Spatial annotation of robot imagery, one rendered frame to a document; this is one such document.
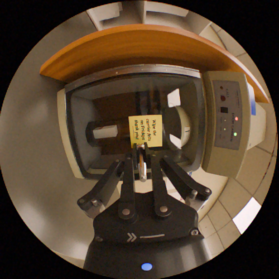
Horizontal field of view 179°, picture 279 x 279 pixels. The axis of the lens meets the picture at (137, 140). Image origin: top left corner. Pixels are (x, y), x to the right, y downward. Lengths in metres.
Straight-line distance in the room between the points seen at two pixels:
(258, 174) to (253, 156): 0.27
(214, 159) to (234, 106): 0.17
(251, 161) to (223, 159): 1.28
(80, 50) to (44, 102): 0.17
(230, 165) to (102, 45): 0.47
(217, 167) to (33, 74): 0.60
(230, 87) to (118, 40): 0.30
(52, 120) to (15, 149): 0.15
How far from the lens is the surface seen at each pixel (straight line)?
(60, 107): 0.33
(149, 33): 0.23
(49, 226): 0.34
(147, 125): 0.21
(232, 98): 0.30
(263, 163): 1.52
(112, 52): 0.27
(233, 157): 0.32
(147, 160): 0.16
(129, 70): 0.24
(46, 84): 0.34
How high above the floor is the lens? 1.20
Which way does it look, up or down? 2 degrees down
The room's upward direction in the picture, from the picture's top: 85 degrees clockwise
